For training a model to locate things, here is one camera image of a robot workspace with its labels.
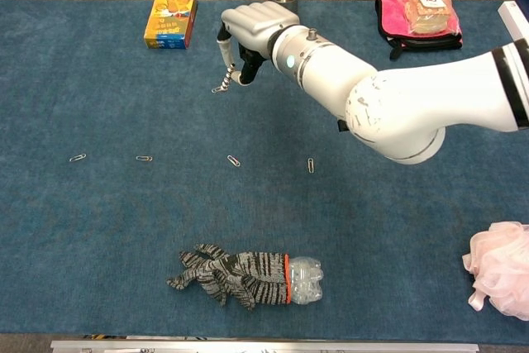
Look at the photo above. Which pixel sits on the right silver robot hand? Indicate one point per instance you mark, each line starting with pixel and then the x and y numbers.
pixel 260 22

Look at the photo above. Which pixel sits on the metal drill bit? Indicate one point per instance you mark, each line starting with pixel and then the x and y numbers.
pixel 226 78

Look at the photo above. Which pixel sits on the yellow cardboard box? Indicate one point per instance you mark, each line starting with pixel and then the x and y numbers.
pixel 169 20

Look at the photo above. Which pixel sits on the pink cloth with black trim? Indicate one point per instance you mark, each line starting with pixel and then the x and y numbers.
pixel 388 18

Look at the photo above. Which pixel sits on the clear bag of snacks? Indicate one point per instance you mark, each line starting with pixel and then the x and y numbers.
pixel 427 10

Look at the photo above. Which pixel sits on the blue carpet table cover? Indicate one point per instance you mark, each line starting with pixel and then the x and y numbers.
pixel 165 204

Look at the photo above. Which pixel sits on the white flat box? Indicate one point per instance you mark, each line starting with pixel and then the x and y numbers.
pixel 514 22

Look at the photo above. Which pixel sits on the grey black striped glove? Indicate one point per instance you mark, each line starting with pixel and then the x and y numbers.
pixel 235 278

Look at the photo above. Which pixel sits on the clear plastic bottle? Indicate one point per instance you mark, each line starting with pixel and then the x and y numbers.
pixel 306 282

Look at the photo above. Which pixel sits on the pink mesh bath pouf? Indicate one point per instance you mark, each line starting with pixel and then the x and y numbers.
pixel 500 270

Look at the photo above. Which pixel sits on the aluminium rail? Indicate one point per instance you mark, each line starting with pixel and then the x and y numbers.
pixel 264 346

